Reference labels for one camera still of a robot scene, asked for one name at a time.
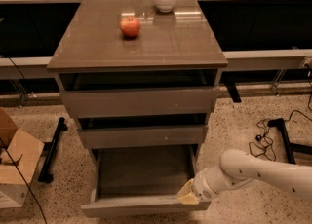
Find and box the grey bottom drawer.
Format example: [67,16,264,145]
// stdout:
[81,145,209,217]

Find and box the grey drawer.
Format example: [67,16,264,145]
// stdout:
[59,70,218,118]
[78,113,208,149]
[81,145,209,217]

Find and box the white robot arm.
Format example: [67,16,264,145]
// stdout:
[177,149,312,205]

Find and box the grey top drawer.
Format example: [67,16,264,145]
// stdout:
[59,70,218,118]

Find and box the grey drawer cabinet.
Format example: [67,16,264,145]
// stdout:
[47,0,229,158]

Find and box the grey middle drawer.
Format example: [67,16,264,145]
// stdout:
[78,113,208,149]

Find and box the black centre table leg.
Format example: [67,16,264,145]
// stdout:
[225,82,241,103]

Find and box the black right floor leg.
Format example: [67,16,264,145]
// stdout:
[268,118,312,164]

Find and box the black floor leg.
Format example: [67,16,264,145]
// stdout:
[38,117,68,183]
[268,118,312,164]

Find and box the black left floor leg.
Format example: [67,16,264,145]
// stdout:
[38,117,68,183]

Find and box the cardboard box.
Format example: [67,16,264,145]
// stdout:
[0,108,44,208]

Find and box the red apple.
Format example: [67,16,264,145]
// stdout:
[120,16,140,37]

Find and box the black tangled floor cable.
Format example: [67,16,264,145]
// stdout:
[249,109,312,164]

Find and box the black cable at left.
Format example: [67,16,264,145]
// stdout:
[0,51,50,224]

